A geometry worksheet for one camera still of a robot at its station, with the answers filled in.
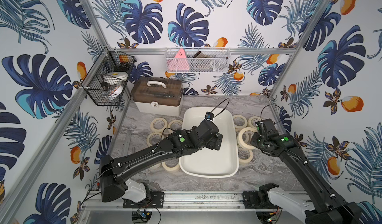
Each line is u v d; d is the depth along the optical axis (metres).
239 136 0.77
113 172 0.40
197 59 0.92
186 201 0.76
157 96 0.95
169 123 1.01
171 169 0.82
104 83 0.88
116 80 0.80
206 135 0.50
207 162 0.86
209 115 0.60
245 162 0.85
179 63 0.90
